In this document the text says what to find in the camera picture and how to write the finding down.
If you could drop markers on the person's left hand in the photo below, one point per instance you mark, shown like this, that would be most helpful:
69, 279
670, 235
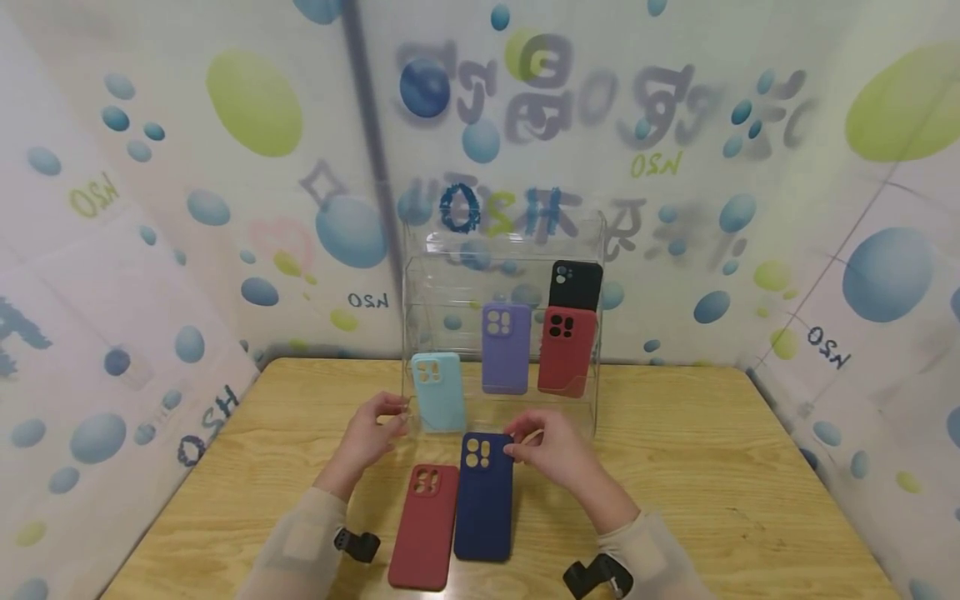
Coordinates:
367, 437

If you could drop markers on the person's right hand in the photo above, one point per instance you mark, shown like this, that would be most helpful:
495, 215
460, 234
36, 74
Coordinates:
555, 454

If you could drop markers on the person's right thumb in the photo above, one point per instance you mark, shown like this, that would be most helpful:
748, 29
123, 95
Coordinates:
523, 453

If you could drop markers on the person's left index finger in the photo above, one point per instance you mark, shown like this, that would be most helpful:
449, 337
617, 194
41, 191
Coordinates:
388, 403

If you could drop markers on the person's left thumb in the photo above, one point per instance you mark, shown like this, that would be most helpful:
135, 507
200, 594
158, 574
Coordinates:
396, 433

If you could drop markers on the person's right index finger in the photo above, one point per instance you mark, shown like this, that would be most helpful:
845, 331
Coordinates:
525, 421

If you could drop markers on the navy blue phone case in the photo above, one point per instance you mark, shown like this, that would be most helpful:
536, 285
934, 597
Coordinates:
484, 508

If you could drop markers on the person's left forearm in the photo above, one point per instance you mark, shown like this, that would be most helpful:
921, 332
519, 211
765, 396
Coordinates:
307, 533

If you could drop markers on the person's right forearm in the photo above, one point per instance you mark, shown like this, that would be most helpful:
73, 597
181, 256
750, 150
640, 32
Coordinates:
645, 542

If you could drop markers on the light blue phone case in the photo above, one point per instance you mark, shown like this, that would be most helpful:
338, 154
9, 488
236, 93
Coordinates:
441, 396

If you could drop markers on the purple phone case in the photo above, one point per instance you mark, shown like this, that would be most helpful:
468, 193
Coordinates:
505, 358

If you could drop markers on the dark red phone case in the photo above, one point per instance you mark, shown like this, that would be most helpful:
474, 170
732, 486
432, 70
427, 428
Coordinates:
421, 533

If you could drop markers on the black wrist band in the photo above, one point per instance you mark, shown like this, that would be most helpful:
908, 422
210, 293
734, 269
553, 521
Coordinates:
596, 577
358, 545

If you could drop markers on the clear acrylic display rack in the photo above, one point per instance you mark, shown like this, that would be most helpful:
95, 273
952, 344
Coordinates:
442, 292

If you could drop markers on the black phone case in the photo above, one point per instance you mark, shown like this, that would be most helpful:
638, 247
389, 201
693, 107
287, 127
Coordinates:
577, 285

